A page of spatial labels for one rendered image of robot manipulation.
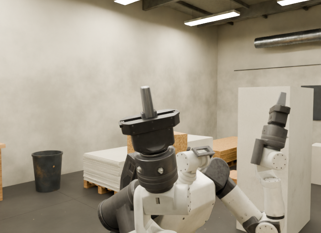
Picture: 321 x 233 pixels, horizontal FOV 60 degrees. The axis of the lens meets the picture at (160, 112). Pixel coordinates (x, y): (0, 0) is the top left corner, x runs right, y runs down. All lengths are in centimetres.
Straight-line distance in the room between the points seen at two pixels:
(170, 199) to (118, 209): 26
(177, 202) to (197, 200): 35
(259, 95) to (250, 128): 40
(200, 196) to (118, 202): 29
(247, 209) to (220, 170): 17
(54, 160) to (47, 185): 44
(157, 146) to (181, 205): 14
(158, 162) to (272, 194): 65
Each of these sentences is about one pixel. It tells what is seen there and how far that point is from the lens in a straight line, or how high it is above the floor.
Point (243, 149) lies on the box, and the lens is 353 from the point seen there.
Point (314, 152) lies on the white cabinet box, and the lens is 606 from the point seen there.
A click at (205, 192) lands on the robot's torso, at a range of 100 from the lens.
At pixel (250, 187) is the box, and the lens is 360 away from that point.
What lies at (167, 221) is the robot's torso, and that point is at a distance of 92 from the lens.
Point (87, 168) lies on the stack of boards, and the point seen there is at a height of 38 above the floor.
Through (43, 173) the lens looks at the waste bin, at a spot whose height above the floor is 35.
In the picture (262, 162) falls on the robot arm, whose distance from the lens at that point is 112.
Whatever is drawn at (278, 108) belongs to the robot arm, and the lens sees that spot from 110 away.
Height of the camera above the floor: 162
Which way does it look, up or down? 3 degrees down
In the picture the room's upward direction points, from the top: straight up
